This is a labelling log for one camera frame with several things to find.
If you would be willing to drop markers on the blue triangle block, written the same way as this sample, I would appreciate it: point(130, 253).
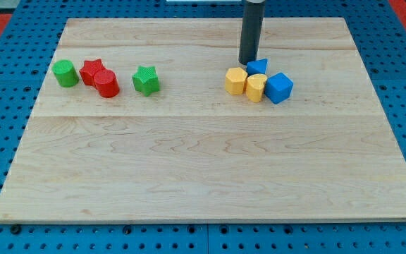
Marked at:
point(257, 67)

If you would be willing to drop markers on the blue cube block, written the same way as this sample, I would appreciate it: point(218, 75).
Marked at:
point(278, 88)

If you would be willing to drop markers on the yellow hexagon block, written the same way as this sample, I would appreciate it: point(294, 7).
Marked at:
point(235, 80)

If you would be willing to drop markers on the yellow heart block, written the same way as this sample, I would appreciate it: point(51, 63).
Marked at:
point(255, 87)

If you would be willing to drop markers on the light wooden board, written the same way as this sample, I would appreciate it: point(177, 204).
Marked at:
point(191, 152)

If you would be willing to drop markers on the green star block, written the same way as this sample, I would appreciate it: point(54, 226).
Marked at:
point(146, 80)

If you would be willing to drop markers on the red cylinder block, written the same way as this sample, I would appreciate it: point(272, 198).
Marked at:
point(106, 83)

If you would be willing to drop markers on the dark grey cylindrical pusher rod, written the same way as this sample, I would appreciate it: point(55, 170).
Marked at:
point(252, 19)

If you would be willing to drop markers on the red star block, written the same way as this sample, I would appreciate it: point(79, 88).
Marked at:
point(89, 69)

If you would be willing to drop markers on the green cylinder block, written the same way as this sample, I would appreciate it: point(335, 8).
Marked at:
point(65, 73)

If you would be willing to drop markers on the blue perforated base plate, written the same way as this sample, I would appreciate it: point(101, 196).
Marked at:
point(27, 46)

